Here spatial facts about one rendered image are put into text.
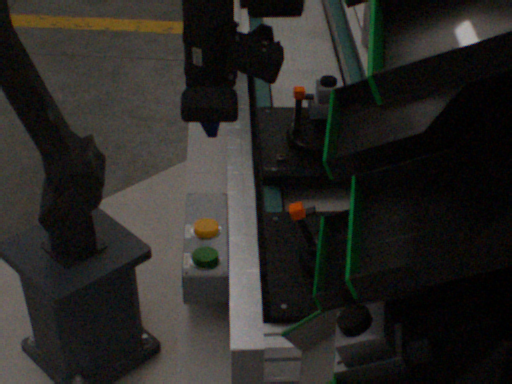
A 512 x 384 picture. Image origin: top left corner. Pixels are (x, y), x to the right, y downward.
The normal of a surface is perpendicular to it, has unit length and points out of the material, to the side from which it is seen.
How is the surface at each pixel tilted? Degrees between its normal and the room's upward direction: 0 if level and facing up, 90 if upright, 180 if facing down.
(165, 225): 0
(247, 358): 90
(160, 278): 0
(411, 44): 25
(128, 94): 1
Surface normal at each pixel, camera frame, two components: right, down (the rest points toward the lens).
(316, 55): 0.07, -0.78
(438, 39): -0.36, -0.75
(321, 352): -0.66, -0.62
